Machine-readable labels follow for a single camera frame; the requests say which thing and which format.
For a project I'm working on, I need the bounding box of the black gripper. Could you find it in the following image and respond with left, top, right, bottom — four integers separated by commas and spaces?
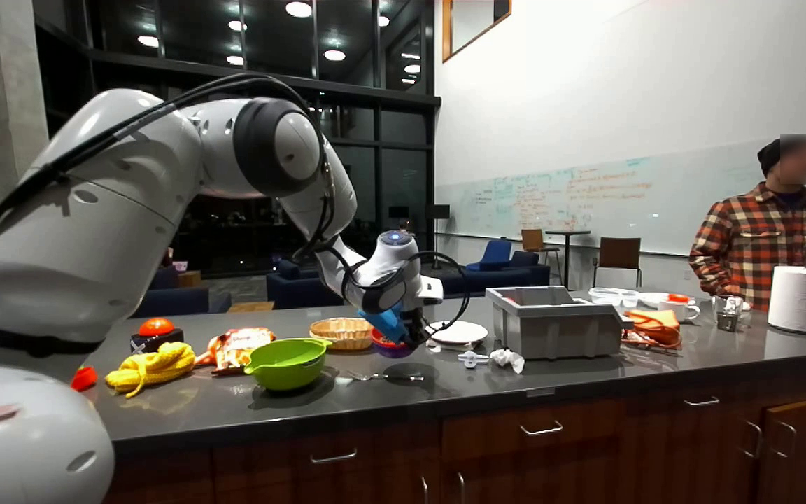
359, 269, 433, 360

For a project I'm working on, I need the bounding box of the green bowl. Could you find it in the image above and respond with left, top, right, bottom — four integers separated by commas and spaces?
241, 336, 332, 396

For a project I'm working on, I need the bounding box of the white plate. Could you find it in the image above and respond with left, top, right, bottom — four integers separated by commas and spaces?
429, 319, 492, 350

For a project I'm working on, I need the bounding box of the woven wicker basket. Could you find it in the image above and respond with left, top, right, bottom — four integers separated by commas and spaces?
307, 315, 378, 356

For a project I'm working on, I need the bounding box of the white crumpled cloth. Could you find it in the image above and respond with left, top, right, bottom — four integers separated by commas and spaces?
487, 344, 528, 379

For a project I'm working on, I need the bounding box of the dark blue sofa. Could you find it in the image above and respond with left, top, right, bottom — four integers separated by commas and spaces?
437, 259, 555, 300

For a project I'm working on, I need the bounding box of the blue chair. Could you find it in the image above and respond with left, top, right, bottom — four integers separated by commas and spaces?
476, 235, 517, 274

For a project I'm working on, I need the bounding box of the brown wooden counter cabinet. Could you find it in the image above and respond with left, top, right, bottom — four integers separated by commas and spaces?
103, 350, 806, 504

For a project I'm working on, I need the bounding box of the orange snack bag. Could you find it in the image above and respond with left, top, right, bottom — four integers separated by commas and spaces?
198, 326, 276, 379

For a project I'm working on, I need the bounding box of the tall round table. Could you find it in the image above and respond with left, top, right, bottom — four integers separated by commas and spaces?
546, 227, 594, 290

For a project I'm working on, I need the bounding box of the brown chair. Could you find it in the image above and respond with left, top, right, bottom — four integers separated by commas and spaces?
594, 235, 644, 290

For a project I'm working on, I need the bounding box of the orange food package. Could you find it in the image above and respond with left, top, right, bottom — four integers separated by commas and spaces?
618, 307, 686, 354

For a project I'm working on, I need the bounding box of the red dome buzzer black box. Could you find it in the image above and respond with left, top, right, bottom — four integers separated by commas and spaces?
128, 318, 187, 356

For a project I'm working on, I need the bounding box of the white container with red food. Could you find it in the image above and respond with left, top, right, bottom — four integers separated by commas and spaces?
639, 290, 704, 326

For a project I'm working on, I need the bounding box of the glass jar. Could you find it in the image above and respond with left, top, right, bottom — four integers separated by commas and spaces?
713, 294, 752, 336

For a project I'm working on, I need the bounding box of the small red object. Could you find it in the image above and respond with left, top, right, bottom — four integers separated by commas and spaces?
66, 365, 101, 396

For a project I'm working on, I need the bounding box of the person in plaid shirt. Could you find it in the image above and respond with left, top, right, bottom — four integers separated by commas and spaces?
686, 130, 806, 318

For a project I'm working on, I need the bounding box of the white paper towel roll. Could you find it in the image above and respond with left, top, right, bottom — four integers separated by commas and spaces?
763, 263, 806, 336

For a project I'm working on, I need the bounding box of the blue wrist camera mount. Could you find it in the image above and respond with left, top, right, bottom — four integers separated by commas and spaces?
370, 308, 408, 344

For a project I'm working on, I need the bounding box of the wall whiteboard with writing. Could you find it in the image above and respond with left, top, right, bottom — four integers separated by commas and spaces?
443, 137, 806, 259

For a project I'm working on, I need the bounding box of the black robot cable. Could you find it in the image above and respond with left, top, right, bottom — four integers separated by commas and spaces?
0, 71, 342, 274

